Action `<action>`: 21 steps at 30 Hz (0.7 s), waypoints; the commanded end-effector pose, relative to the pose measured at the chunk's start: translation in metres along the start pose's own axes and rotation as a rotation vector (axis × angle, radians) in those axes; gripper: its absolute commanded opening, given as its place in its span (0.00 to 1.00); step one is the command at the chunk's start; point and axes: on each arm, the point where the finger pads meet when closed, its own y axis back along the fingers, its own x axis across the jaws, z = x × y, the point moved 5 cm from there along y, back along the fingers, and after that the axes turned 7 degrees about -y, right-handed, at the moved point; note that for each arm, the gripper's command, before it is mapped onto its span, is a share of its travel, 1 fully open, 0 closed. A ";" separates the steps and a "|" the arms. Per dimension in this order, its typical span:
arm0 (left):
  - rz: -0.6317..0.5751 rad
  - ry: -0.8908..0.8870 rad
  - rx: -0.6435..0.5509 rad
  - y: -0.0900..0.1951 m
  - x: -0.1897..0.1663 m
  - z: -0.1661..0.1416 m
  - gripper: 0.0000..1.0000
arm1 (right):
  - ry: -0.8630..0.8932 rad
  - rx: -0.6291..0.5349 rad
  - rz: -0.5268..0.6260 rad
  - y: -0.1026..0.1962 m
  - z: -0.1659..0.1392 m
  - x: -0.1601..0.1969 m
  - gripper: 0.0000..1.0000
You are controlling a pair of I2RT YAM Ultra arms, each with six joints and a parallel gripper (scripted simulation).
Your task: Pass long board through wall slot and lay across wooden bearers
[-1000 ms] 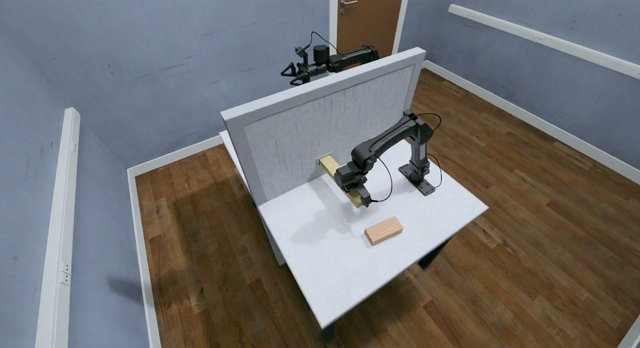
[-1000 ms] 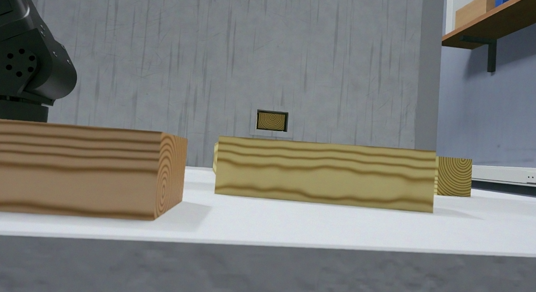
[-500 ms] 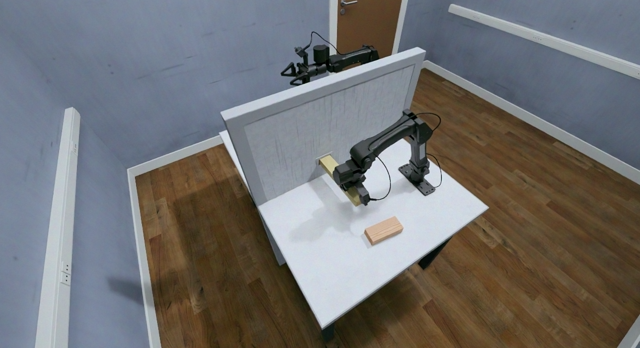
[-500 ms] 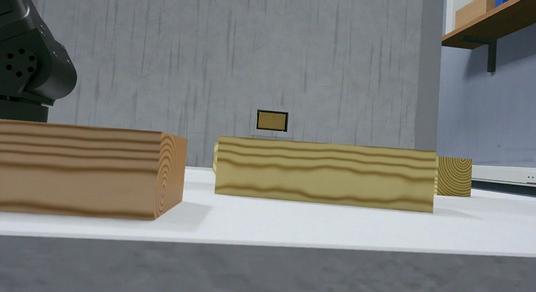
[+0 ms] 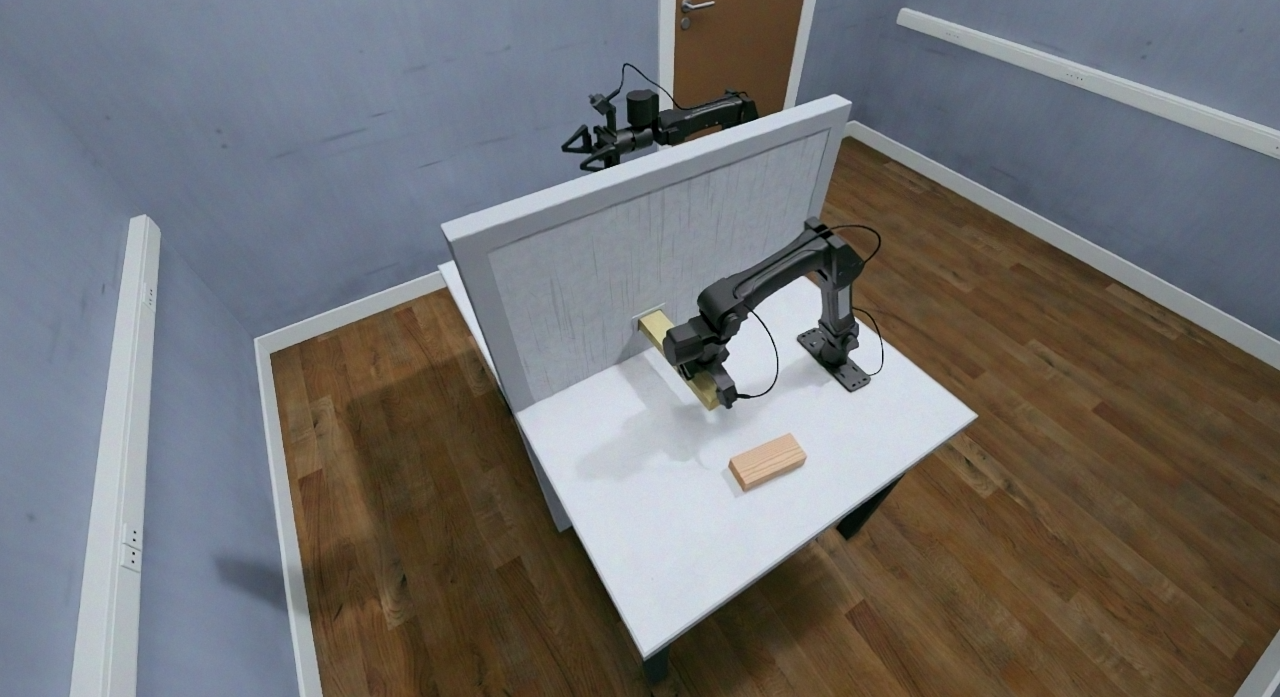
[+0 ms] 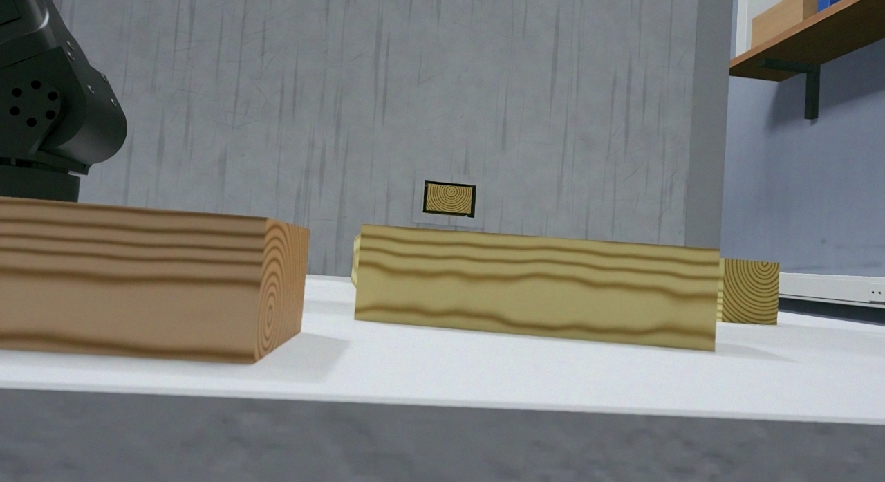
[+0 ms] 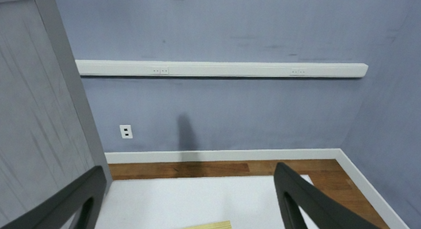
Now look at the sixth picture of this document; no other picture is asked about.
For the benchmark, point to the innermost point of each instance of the grey panel wall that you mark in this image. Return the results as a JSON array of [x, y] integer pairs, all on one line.
[[591, 119]]

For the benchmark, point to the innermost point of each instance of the long wooden board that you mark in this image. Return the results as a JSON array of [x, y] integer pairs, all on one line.
[[447, 200]]

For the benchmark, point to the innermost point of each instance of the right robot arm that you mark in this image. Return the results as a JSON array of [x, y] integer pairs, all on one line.
[[57, 113]]

